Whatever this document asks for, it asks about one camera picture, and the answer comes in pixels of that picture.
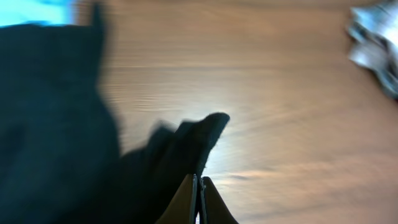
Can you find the black t-shirt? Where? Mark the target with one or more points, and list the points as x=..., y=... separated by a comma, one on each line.
x=60, y=151

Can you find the folded beige trousers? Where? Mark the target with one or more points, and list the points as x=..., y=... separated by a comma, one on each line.
x=374, y=31

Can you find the light blue t-shirt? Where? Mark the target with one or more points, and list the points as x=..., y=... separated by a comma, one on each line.
x=44, y=12

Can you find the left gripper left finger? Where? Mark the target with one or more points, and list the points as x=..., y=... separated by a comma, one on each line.
x=181, y=209

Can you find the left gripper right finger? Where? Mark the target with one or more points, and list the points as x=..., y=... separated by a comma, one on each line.
x=211, y=207

